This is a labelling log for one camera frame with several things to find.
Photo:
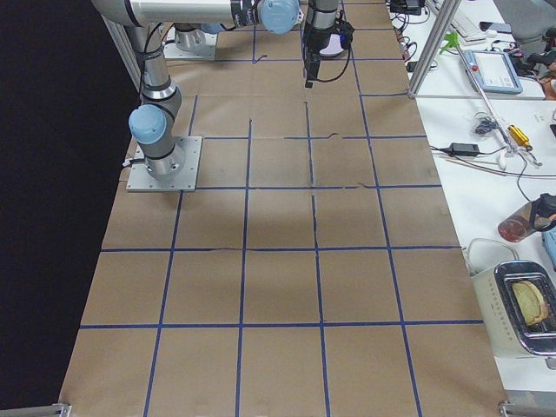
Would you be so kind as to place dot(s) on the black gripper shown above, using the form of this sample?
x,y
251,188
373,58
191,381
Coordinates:
x,y
314,43

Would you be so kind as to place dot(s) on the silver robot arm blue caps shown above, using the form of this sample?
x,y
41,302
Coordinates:
x,y
192,127

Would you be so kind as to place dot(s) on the white keyboard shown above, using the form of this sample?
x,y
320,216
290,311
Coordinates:
x,y
465,26

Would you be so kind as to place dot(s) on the black power adapter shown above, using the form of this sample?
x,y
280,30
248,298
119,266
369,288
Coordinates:
x,y
463,149

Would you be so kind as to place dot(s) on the blue teach pendant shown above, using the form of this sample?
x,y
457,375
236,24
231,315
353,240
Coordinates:
x,y
493,71

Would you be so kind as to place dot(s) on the wooden chopsticks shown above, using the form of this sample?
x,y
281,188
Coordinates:
x,y
473,165

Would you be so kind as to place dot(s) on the brown cardboard table cover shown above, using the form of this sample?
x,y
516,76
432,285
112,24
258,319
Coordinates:
x,y
345,297

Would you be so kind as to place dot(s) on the yellow tool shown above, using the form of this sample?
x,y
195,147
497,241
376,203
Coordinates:
x,y
519,137

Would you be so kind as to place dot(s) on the white toaster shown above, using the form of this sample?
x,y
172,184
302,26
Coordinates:
x,y
509,335

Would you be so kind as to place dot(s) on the bread slice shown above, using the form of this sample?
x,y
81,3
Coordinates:
x,y
531,302

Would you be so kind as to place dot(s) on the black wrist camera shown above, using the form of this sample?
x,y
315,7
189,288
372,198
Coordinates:
x,y
345,31

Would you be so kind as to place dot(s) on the aluminium frame post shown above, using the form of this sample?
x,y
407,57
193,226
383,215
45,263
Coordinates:
x,y
429,51

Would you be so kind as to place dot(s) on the square metal base plate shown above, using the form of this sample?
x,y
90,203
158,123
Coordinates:
x,y
178,171

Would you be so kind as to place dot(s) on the green-handled reacher grabber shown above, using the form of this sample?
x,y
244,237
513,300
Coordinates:
x,y
512,147

